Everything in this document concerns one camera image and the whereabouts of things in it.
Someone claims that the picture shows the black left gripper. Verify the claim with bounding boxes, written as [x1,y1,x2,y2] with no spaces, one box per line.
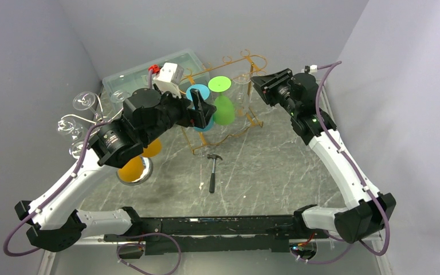
[142,85,216,146]

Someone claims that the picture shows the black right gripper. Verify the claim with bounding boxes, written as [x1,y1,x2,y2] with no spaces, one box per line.
[250,68,298,116]

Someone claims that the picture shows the clear wine glass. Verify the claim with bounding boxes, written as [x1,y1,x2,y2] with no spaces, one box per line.
[232,72,251,116]

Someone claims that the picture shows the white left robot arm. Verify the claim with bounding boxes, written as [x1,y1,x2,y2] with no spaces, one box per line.
[15,88,216,252]

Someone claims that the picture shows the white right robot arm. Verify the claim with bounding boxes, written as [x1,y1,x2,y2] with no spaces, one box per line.
[251,69,396,243]

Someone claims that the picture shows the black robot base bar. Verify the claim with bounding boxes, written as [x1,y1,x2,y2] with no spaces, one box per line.
[103,214,320,256]

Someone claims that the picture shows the blue wine glass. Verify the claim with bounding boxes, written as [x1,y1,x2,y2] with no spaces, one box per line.
[185,84,215,133]

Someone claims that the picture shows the green wine glass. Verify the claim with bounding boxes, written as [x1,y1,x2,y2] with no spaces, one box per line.
[208,76,235,125]

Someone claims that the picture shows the orange wine glass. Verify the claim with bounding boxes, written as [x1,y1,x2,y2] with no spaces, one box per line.
[141,138,162,158]
[117,156,144,183]

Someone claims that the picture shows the clear glass on chrome rack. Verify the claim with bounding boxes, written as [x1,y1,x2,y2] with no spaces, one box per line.
[72,92,97,111]

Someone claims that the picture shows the chrome tree glass rack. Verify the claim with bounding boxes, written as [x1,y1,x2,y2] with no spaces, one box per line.
[60,93,154,186]

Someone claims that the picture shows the clear glass chrome rack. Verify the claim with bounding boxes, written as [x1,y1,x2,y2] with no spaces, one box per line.
[69,140,84,160]
[56,117,84,143]

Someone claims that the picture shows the clear plastic storage box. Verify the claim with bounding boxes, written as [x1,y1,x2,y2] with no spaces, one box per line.
[102,49,210,111]

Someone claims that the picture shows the gold wire glass rack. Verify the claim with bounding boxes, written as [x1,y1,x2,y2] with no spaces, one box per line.
[180,49,268,154]

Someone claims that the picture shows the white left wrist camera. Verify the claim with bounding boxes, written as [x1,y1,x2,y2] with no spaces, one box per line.
[148,62,184,98]

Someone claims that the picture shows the black handled hammer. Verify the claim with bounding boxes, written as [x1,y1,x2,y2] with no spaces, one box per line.
[207,154,223,194]

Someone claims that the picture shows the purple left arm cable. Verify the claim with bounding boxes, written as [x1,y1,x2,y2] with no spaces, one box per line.
[2,120,111,257]

